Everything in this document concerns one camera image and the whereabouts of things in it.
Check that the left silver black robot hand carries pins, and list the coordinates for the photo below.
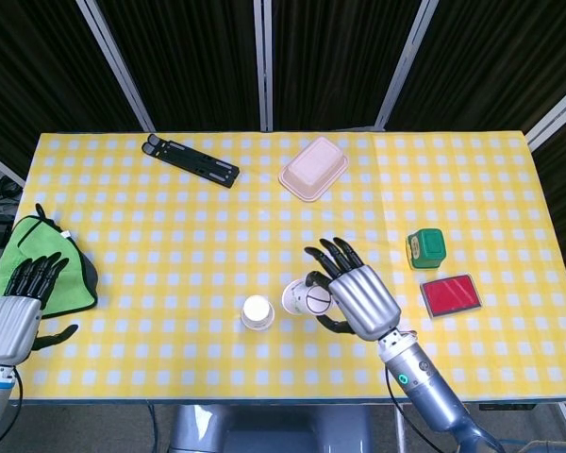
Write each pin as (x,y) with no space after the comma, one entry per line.
(9,325)

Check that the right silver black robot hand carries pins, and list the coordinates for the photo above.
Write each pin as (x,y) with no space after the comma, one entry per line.
(365,302)

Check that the paper cup with line mark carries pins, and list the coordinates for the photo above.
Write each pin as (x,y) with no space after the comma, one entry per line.
(297,299)

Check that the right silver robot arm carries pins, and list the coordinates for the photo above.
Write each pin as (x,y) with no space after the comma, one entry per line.
(424,387)

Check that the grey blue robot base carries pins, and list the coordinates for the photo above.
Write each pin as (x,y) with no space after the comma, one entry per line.
(273,429)

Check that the red ink pad case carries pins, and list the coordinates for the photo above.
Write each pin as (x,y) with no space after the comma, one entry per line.
(450,295)

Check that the green plastic box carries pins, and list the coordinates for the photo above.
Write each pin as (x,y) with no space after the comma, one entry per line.
(429,245)

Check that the green black cloth bag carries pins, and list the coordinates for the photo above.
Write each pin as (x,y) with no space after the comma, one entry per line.
(52,245)

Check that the grey metal table leg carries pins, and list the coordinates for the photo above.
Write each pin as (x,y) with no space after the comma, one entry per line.
(399,427)

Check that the pink plastic food container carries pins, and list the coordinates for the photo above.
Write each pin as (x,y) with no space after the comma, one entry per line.
(313,165)

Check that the yellow white checkered tablecloth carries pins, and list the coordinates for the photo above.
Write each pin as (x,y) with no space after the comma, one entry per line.
(217,226)

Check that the black table control panel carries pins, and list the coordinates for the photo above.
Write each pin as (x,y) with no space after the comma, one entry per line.
(507,406)

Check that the black folding stand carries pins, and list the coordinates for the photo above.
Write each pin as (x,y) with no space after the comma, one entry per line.
(193,162)

